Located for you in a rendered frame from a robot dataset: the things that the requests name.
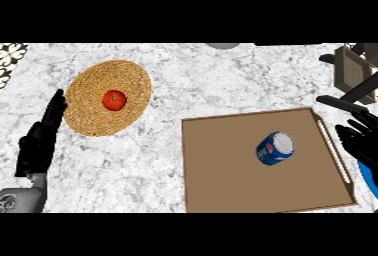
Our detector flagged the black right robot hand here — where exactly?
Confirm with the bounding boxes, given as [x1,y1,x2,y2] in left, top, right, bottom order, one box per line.
[315,94,378,175]

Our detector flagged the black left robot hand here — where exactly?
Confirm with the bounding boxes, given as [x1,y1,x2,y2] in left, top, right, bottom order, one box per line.
[14,88,70,178]

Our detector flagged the blue soda can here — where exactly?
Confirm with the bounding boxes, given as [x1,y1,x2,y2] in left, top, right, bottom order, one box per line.
[255,131,297,167]

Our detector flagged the brown wooden tray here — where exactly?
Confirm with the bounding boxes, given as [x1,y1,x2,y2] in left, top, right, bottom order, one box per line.
[181,106,361,214]

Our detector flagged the round woven straw placemat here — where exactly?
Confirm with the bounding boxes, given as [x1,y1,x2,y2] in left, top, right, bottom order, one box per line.
[63,59,154,138]

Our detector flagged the red tomato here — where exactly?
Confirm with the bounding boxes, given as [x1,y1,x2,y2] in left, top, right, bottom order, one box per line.
[101,89,129,112]

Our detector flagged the grey round object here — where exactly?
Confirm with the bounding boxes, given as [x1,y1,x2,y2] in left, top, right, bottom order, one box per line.
[204,42,243,51]

